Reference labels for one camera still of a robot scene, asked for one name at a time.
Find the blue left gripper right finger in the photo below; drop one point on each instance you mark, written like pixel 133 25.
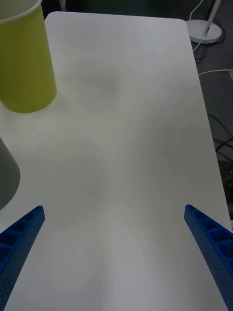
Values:
pixel 213 240

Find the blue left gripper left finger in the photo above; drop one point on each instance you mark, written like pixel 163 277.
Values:
pixel 17 243

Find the grey plastic bin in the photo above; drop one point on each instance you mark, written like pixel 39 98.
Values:
pixel 7 175

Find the yellow-green plastic bin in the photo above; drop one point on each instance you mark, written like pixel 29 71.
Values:
pixel 24 68

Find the white floor stand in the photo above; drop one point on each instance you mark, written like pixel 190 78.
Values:
pixel 204 30

